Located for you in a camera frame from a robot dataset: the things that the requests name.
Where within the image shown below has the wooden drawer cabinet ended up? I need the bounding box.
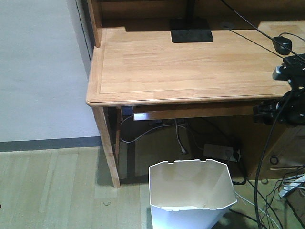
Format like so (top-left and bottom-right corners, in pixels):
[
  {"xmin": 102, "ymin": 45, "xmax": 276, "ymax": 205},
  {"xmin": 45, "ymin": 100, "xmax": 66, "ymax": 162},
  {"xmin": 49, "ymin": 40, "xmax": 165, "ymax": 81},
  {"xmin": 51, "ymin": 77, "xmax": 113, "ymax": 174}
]
[{"xmin": 243, "ymin": 116, "xmax": 305, "ymax": 179}]

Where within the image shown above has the wooden pull-out keyboard tray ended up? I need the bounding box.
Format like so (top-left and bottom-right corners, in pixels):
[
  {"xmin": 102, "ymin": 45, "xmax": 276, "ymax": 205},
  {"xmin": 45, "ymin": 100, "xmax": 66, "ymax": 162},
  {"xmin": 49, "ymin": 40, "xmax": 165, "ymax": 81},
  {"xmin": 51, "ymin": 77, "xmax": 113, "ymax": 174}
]
[{"xmin": 132, "ymin": 101, "xmax": 260, "ymax": 121}]

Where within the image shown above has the black monitor stand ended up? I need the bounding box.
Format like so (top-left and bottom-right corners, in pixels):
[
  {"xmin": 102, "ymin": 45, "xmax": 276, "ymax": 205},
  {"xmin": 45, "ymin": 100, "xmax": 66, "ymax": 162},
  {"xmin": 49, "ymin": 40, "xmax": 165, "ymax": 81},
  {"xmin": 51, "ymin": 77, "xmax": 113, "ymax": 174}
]
[{"xmin": 169, "ymin": 0, "xmax": 214, "ymax": 43}]

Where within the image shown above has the black cable across desk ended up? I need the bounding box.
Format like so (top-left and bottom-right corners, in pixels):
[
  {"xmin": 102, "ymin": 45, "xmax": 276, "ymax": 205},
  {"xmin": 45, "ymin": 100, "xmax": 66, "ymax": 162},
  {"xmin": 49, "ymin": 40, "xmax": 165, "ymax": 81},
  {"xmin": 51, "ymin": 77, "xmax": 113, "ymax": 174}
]
[{"xmin": 220, "ymin": 0, "xmax": 305, "ymax": 57}]

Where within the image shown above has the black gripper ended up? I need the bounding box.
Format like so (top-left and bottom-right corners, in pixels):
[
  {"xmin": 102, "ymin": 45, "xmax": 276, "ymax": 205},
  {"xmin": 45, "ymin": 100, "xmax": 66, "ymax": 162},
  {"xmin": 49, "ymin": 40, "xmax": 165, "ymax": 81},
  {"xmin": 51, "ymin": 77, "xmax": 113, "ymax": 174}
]
[{"xmin": 253, "ymin": 88, "xmax": 305, "ymax": 125}]

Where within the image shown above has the white plastic trash bin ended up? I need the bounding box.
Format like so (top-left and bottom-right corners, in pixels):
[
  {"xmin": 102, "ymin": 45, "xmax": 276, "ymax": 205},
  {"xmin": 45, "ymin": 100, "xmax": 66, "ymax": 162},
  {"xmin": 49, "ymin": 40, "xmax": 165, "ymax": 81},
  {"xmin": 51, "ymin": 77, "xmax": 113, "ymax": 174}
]
[{"xmin": 149, "ymin": 159, "xmax": 237, "ymax": 229}]

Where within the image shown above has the white cable under desk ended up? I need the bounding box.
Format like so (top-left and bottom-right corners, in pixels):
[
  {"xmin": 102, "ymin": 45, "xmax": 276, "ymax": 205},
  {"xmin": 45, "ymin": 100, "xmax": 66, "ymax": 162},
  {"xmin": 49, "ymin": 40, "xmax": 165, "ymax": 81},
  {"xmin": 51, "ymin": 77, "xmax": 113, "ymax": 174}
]
[{"xmin": 174, "ymin": 119, "xmax": 187, "ymax": 154}]

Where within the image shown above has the grey cable under desk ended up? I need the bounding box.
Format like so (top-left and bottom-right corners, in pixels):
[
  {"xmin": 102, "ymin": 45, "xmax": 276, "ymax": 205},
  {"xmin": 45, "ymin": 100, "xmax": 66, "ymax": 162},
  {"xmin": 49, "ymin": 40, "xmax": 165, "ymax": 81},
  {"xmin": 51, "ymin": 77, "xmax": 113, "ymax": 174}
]
[{"xmin": 120, "ymin": 115, "xmax": 189, "ymax": 144}]

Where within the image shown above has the black computer mouse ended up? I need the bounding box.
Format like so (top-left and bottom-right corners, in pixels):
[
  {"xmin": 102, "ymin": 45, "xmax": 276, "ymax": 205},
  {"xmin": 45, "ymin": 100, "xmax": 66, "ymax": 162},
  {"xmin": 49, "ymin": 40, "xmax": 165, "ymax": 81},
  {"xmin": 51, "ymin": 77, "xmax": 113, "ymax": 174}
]
[{"xmin": 272, "ymin": 36, "xmax": 292, "ymax": 55}]

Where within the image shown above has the black keyboard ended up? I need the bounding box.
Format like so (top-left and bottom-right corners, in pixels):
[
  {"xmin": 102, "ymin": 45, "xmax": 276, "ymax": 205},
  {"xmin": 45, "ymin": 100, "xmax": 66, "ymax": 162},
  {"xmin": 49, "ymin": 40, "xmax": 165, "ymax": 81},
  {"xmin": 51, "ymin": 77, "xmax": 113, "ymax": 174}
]
[{"xmin": 283, "ymin": 53, "xmax": 305, "ymax": 68}]

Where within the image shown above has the white power strip at right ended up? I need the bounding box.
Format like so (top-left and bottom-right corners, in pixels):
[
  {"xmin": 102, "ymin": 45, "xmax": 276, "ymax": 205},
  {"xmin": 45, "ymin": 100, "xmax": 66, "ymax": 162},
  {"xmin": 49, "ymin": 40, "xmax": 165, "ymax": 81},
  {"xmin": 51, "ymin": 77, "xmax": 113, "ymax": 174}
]
[{"xmin": 278, "ymin": 174, "xmax": 305, "ymax": 198}]

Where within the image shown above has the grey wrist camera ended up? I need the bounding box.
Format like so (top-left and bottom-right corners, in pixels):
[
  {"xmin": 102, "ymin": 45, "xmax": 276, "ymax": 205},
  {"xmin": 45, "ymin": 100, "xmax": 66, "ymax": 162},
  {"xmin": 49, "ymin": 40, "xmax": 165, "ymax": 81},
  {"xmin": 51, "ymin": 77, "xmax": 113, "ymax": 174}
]
[{"xmin": 272, "ymin": 64, "xmax": 305, "ymax": 81}]

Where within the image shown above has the light wooden desk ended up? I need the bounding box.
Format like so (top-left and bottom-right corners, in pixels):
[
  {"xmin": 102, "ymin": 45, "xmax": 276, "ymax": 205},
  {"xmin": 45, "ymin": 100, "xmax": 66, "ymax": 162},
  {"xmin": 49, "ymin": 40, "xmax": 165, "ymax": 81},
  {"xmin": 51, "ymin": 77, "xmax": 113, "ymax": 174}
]
[{"xmin": 85, "ymin": 0, "xmax": 305, "ymax": 188}]

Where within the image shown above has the white power strip under desk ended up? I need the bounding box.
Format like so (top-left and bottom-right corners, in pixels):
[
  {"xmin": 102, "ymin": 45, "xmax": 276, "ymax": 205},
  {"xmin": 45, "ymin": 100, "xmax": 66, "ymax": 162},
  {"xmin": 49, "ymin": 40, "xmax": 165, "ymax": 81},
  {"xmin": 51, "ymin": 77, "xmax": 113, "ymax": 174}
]
[{"xmin": 203, "ymin": 144, "xmax": 241, "ymax": 162}]

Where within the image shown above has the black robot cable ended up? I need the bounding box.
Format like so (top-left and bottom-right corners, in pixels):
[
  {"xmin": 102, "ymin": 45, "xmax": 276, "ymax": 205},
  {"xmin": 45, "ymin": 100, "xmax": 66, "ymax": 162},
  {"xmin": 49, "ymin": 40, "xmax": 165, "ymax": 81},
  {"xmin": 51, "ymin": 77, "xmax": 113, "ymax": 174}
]
[{"xmin": 254, "ymin": 92, "xmax": 295, "ymax": 229}]

